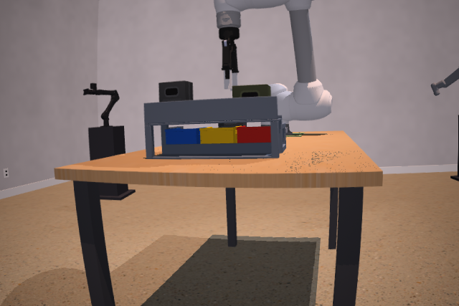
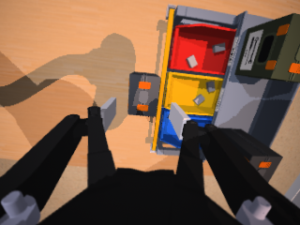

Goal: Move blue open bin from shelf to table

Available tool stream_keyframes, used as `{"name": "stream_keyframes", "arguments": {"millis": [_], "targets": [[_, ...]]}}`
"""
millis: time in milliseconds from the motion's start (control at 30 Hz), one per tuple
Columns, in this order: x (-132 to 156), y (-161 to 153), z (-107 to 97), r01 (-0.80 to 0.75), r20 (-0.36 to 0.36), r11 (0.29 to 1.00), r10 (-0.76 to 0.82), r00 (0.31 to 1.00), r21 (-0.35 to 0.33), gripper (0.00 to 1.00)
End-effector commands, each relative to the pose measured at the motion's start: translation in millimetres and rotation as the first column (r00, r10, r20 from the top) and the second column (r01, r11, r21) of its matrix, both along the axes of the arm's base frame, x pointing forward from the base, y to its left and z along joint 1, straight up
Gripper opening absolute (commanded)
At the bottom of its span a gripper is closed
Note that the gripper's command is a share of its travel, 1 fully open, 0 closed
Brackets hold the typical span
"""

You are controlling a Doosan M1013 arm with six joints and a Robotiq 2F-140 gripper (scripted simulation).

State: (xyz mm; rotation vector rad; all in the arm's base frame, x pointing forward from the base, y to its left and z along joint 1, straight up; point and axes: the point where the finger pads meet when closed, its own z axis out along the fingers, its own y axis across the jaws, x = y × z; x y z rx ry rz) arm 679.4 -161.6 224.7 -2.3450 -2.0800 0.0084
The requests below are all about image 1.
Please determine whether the yellow open bin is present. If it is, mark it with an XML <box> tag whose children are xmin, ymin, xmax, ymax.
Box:
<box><xmin>199</xmin><ymin>126</ymin><xmax>240</xmax><ymax>144</ymax></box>

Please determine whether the blue bin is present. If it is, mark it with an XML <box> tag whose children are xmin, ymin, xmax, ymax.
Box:
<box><xmin>165</xmin><ymin>128</ymin><xmax>201</xmax><ymax>144</ymax></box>

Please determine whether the red open bin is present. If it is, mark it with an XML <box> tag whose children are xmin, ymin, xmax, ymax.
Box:
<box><xmin>237</xmin><ymin>126</ymin><xmax>271</xmax><ymax>143</ymax></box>

